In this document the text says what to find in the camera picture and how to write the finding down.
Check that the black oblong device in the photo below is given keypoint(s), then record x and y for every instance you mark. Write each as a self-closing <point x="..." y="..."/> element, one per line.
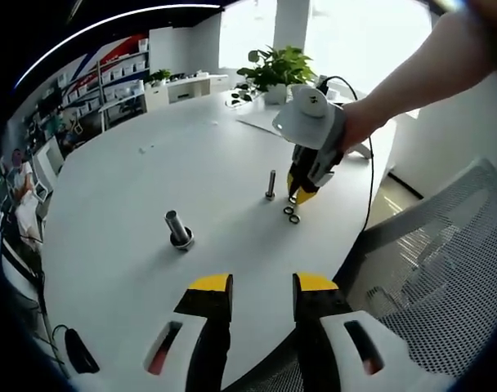
<point x="81" y="351"/>

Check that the large potted green plant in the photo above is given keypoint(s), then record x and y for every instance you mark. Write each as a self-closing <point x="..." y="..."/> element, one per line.
<point x="281" y="65"/>

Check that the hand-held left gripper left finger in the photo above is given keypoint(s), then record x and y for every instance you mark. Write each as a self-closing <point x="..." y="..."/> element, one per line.
<point x="130" y="367"/>

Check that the large metal threaded stud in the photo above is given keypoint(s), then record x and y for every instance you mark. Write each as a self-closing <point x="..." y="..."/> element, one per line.
<point x="173" y="220"/>

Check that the storage shelf with white bins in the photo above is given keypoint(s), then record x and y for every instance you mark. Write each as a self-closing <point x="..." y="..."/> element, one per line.
<point x="117" y="75"/>

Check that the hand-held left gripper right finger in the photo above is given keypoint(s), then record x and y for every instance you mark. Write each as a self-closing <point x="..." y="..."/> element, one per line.
<point x="404" y="363"/>

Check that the small potted green plant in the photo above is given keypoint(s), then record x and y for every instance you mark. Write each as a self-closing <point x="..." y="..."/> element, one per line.
<point x="160" y="76"/>

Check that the white paper sheet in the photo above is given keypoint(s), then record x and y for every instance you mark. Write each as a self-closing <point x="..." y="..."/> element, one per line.
<point x="256" y="122"/>

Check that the small metal threaded stud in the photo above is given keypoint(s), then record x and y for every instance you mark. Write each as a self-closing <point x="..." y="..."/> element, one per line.
<point x="271" y="181"/>

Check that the low white cabinet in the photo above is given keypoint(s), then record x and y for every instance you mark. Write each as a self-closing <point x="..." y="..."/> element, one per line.
<point x="183" y="92"/>

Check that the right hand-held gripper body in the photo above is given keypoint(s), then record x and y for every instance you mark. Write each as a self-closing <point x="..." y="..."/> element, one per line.
<point x="310" y="126"/>

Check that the white side desk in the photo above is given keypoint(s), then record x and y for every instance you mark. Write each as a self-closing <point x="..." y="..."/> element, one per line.
<point x="122" y="105"/>

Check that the ceiling light strip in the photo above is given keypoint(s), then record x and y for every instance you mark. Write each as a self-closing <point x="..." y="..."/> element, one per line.
<point x="109" y="22"/>

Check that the grey mesh office chair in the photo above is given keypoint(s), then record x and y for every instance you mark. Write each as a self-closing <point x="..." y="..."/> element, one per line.
<point x="436" y="265"/>

